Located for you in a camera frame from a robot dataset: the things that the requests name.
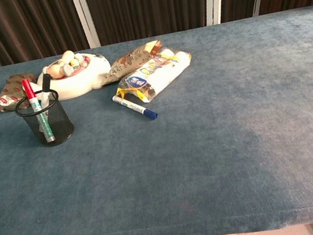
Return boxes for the white wrapped candy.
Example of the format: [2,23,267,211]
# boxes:
[61,63,75,77]

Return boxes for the brown snack bag red logos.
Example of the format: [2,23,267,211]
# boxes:
[0,71,42,114]

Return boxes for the peach round candy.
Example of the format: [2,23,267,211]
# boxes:
[46,63,65,80]

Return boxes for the cream egg shaped candy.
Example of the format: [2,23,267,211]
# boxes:
[61,49,76,63]

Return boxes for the white yellow snack package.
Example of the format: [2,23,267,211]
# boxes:
[109,43,199,109]

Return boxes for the brown printed snack bag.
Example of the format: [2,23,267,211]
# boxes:
[100,39,165,86]

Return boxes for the black mesh pen holder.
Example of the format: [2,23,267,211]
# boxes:
[12,85,77,152]

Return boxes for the blue capped white marker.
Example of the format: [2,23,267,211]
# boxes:
[111,89,159,127]

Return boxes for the black capped white marker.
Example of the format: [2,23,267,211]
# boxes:
[29,72,59,134]

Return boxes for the white cat shaped bowl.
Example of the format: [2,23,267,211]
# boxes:
[18,48,116,107]

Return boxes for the blue velvet tablecloth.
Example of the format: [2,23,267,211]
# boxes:
[0,5,313,235]

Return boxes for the red capped white marker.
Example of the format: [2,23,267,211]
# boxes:
[21,75,57,146]

